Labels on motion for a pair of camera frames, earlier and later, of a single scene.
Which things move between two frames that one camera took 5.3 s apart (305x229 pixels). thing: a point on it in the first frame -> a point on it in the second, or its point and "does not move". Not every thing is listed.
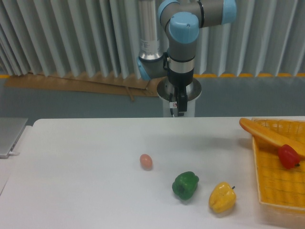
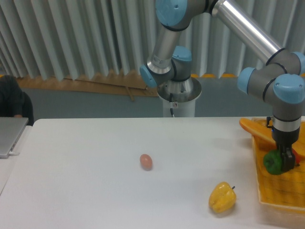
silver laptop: x=11 y=129 does not move
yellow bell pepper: x=222 y=197 does not move
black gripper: x=180 y=80 -> x=284 y=140
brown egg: x=146 y=161 does not move
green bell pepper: x=185 y=184 -> x=272 y=161
